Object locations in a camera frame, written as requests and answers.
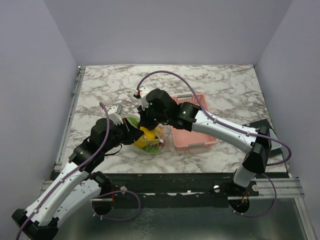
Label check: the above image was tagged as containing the yellow bell pepper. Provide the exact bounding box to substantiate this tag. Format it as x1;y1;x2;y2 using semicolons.
133;126;161;148

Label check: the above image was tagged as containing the clear zip top bag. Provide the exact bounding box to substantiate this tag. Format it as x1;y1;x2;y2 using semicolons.
126;115;167;155

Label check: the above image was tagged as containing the black mounting rail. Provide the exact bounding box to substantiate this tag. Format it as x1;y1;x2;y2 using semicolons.
72;171;261;210

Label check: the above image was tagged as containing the pink perforated plastic basket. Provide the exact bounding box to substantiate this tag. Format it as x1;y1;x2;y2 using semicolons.
171;93;219;151

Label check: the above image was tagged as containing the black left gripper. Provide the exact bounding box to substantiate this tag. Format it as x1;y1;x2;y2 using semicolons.
102;117;145;153

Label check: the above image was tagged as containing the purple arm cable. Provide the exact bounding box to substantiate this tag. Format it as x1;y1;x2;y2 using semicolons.
16;101;141;240
136;70;293;218

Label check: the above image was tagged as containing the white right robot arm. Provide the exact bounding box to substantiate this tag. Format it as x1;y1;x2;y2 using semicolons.
134;88;272;196

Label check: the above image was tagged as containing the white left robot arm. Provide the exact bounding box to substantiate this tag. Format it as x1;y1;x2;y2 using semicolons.
12;118;144;240

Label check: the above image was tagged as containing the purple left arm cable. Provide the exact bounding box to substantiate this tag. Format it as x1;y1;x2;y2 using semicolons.
16;101;141;240

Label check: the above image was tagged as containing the black pad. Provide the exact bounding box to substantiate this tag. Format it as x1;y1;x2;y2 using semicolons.
249;119;285;158

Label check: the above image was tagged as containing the green custard apple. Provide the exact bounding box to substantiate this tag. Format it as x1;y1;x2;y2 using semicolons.
127;116;139;128

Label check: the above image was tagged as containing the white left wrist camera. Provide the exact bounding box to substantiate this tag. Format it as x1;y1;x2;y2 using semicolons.
107;103;124;125

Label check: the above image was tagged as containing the green grape bunch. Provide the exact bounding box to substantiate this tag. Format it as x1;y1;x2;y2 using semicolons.
141;144;161;154

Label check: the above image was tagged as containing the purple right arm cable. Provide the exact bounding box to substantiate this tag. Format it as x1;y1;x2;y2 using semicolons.
136;70;293;218

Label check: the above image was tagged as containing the aluminium side rail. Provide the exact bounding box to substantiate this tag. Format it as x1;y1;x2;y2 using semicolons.
54;66;86;168

